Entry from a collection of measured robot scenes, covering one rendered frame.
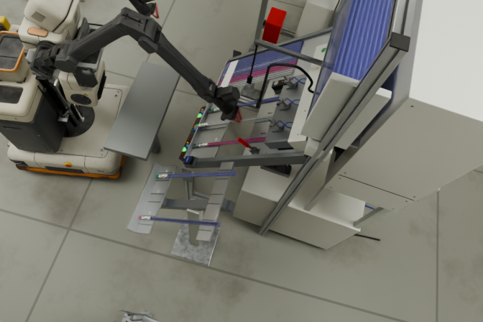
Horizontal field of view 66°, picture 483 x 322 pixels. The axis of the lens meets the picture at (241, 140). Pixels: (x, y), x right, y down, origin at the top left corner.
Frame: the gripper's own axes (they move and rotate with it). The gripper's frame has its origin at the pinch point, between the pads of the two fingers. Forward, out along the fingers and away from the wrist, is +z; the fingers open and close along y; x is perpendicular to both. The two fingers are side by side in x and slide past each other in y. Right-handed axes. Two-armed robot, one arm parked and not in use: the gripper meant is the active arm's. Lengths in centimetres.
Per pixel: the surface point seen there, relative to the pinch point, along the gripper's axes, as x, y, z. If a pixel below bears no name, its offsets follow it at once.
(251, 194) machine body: 8.8, -22.7, 35.5
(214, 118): 21.4, 5.7, 3.9
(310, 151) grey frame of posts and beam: -49, -25, -13
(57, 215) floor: 134, -56, 8
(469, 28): -95, 9, -21
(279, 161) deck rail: -28.0, -21.8, 0.7
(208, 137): 19.6, -6.6, 3.3
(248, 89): 66, 78, 67
